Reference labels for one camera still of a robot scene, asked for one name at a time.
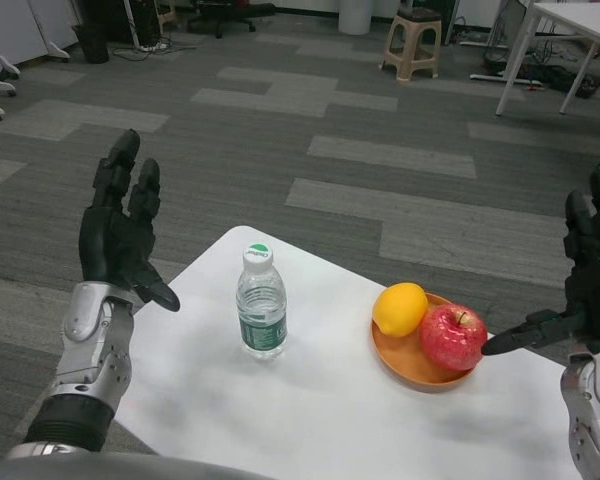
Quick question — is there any green potted plant white pot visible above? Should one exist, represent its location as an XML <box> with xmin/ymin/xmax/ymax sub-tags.
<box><xmin>337</xmin><ymin>0</ymin><xmax>371</xmax><ymax>35</ymax></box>

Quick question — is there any orange plate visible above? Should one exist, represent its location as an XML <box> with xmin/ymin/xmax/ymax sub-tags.
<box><xmin>370</xmin><ymin>292</ymin><xmax>482</xmax><ymax>394</ymax></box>

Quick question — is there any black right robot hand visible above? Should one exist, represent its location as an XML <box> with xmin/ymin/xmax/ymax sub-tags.
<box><xmin>480</xmin><ymin>161</ymin><xmax>600</xmax><ymax>357</ymax></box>

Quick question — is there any yellow lemon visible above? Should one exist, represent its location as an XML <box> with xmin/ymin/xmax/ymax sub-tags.
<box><xmin>371</xmin><ymin>282</ymin><xmax>429</xmax><ymax>337</ymax></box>

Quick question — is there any red apple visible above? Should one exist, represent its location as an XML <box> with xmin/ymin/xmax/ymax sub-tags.
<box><xmin>419</xmin><ymin>303</ymin><xmax>489</xmax><ymax>372</ymax></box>

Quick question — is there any white partition panel with feet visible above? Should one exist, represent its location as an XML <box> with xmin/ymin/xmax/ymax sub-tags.
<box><xmin>0</xmin><ymin>0</ymin><xmax>80</xmax><ymax>123</ymax></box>

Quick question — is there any beige plastic stool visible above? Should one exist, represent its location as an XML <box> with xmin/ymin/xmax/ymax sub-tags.
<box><xmin>381</xmin><ymin>7</ymin><xmax>443</xmax><ymax>83</ymax></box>

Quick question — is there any black waste bin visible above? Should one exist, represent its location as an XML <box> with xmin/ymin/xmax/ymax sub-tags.
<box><xmin>71</xmin><ymin>24</ymin><xmax>111</xmax><ymax>65</ymax></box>

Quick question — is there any white desk with monitor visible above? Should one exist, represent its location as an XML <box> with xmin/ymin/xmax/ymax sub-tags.
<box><xmin>122</xmin><ymin>0</ymin><xmax>179</xmax><ymax>49</ymax></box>

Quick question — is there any clear water bottle white cap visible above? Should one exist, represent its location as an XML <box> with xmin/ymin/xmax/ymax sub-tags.
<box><xmin>235</xmin><ymin>242</ymin><xmax>288</xmax><ymax>362</ymax></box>

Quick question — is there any white office table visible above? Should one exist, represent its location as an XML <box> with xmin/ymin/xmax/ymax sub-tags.
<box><xmin>495</xmin><ymin>0</ymin><xmax>600</xmax><ymax>118</ymax></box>

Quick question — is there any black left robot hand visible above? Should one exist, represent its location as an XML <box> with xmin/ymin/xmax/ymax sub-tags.
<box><xmin>78</xmin><ymin>128</ymin><xmax>182</xmax><ymax>313</ymax></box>

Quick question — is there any black green equipment rack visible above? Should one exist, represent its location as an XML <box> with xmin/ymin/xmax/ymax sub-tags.
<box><xmin>432</xmin><ymin>0</ymin><xmax>456</xmax><ymax>46</ymax></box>

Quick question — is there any black office chair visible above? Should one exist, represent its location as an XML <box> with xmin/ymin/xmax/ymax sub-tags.
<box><xmin>187</xmin><ymin>0</ymin><xmax>276</xmax><ymax>40</ymax></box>

